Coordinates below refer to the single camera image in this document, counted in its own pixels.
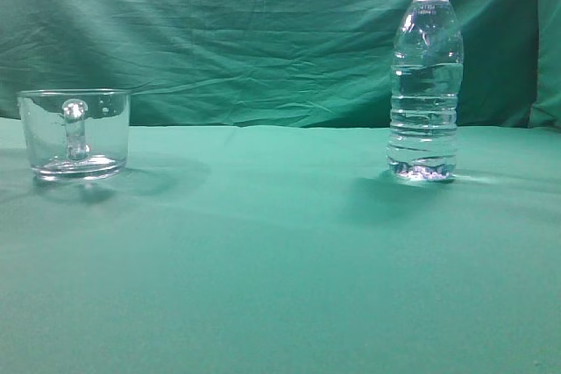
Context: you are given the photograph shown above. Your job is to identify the clear plastic water bottle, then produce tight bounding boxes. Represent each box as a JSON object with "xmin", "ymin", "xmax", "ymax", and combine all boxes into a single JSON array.
[{"xmin": 387, "ymin": 0, "xmax": 464, "ymax": 181}]

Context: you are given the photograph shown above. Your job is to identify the green table cloth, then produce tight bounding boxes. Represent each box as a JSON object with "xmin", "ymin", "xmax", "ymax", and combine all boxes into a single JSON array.
[{"xmin": 1, "ymin": 119, "xmax": 560, "ymax": 373}]

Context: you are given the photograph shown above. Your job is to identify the green backdrop cloth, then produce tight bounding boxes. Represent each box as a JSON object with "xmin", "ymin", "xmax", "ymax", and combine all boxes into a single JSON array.
[{"xmin": 1, "ymin": 0, "xmax": 560, "ymax": 128}]

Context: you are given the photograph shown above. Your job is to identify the clear glass mug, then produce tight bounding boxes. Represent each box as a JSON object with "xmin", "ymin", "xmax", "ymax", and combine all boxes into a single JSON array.
[{"xmin": 17, "ymin": 88, "xmax": 131, "ymax": 181}]

